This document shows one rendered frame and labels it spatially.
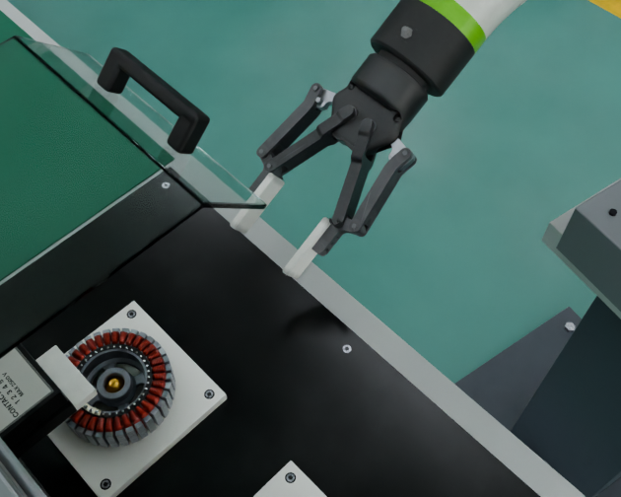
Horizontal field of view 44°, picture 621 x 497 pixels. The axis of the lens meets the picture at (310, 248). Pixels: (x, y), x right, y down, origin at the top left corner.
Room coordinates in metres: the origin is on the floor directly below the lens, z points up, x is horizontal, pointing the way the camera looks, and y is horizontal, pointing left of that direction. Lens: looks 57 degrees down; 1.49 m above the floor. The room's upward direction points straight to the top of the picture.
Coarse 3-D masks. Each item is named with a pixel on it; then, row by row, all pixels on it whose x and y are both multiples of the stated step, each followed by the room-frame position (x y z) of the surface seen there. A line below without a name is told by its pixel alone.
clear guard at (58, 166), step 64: (0, 64) 0.45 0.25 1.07; (64, 64) 0.47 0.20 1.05; (0, 128) 0.38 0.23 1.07; (64, 128) 0.38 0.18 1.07; (128, 128) 0.39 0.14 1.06; (0, 192) 0.33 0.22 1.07; (64, 192) 0.33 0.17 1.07; (128, 192) 0.33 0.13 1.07; (192, 192) 0.33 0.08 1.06; (0, 256) 0.27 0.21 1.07; (64, 256) 0.27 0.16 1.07; (128, 256) 0.27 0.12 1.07; (0, 320) 0.22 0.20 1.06
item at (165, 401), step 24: (96, 336) 0.34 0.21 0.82; (120, 336) 0.34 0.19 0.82; (144, 336) 0.34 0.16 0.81; (72, 360) 0.31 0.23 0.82; (96, 360) 0.31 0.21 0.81; (120, 360) 0.32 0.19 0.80; (144, 360) 0.31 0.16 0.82; (168, 360) 0.31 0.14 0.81; (144, 384) 0.29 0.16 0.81; (168, 384) 0.29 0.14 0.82; (96, 408) 0.26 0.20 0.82; (120, 408) 0.27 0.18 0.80; (144, 408) 0.26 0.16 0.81; (96, 432) 0.24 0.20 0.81; (120, 432) 0.24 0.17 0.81; (144, 432) 0.25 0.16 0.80
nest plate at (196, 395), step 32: (128, 320) 0.37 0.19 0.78; (96, 384) 0.30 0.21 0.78; (192, 384) 0.30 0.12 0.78; (192, 416) 0.27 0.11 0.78; (64, 448) 0.24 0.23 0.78; (96, 448) 0.24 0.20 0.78; (128, 448) 0.24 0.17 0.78; (160, 448) 0.24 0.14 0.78; (96, 480) 0.21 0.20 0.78; (128, 480) 0.21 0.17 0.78
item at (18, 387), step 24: (0, 360) 0.26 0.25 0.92; (24, 360) 0.26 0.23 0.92; (48, 360) 0.28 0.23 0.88; (0, 384) 0.24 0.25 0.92; (24, 384) 0.24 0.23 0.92; (48, 384) 0.24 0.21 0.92; (72, 384) 0.26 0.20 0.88; (0, 408) 0.22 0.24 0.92; (24, 408) 0.22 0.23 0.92; (48, 408) 0.23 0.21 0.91; (72, 408) 0.23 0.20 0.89; (0, 432) 0.20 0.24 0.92; (24, 432) 0.21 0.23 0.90; (48, 432) 0.22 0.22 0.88
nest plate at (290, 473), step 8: (288, 464) 0.22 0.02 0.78; (280, 472) 0.21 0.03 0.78; (288, 472) 0.21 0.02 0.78; (296, 472) 0.21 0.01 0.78; (272, 480) 0.21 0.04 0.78; (280, 480) 0.21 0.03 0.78; (288, 480) 0.21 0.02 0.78; (296, 480) 0.21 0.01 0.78; (304, 480) 0.21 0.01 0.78; (264, 488) 0.20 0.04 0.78; (272, 488) 0.20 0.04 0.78; (280, 488) 0.20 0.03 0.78; (288, 488) 0.20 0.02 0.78; (296, 488) 0.20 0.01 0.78; (304, 488) 0.20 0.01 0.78; (312, 488) 0.20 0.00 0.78; (256, 496) 0.19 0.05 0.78; (264, 496) 0.19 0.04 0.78; (272, 496) 0.19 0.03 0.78; (280, 496) 0.19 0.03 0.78; (288, 496) 0.19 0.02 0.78; (296, 496) 0.19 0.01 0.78; (304, 496) 0.19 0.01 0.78; (312, 496) 0.19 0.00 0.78; (320, 496) 0.19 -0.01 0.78
